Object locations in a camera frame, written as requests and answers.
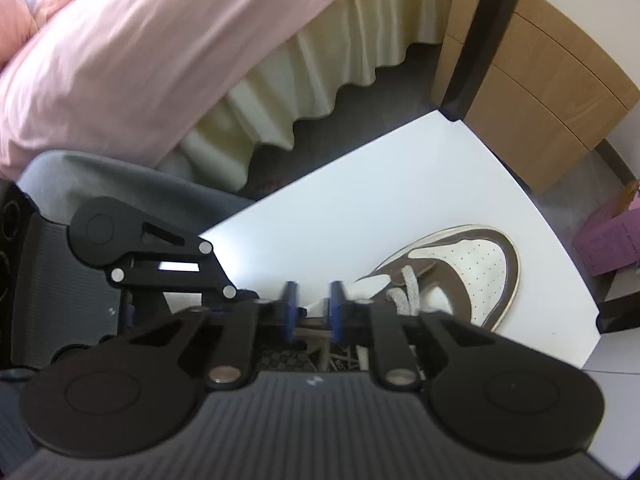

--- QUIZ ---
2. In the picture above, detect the white shoelace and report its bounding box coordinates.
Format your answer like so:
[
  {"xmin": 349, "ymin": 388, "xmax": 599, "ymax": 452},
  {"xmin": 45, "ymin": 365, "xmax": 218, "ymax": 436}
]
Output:
[{"xmin": 300, "ymin": 265, "xmax": 426, "ymax": 376}]

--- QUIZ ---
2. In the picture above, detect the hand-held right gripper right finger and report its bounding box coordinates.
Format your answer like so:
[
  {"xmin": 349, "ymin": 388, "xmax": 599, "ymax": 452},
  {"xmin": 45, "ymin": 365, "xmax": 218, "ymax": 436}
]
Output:
[{"xmin": 327, "ymin": 280, "xmax": 501, "ymax": 392}]

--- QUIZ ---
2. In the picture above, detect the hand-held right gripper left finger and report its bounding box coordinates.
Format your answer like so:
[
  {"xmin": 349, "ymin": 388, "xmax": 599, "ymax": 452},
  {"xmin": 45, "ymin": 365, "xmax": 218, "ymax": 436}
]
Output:
[{"xmin": 102, "ymin": 280, "xmax": 301, "ymax": 392}]

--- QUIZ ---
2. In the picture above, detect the wooden bedside cabinet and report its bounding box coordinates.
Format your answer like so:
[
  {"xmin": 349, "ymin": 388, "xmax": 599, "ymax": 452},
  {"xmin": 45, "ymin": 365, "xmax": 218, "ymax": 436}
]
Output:
[{"xmin": 432, "ymin": 0, "xmax": 640, "ymax": 196}]

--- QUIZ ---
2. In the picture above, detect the pink cardboard box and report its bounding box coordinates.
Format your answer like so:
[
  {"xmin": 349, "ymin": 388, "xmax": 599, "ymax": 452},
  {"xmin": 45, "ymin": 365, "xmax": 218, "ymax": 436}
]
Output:
[{"xmin": 572, "ymin": 177, "xmax": 640, "ymax": 277}]

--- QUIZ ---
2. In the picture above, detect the white chair with black frame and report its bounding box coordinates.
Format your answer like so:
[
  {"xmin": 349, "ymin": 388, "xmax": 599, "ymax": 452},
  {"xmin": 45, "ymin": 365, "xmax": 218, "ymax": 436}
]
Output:
[{"xmin": 199, "ymin": 0, "xmax": 640, "ymax": 372}]

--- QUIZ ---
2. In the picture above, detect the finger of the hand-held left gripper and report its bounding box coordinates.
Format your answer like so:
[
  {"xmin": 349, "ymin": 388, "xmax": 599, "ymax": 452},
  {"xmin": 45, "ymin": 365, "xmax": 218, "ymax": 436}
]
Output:
[{"xmin": 109, "ymin": 211, "xmax": 261, "ymax": 307}]

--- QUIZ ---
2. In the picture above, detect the pastel patterned duvet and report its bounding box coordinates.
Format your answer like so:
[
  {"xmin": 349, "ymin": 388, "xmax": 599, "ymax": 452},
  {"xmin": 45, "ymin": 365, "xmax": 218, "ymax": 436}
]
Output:
[{"xmin": 0, "ymin": 0, "xmax": 103, "ymax": 67}]

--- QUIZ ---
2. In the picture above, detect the brown and white sneaker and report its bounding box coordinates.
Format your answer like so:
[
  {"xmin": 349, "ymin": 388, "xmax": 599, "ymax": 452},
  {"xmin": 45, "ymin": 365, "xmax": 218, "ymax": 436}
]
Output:
[{"xmin": 260, "ymin": 224, "xmax": 522, "ymax": 377}]

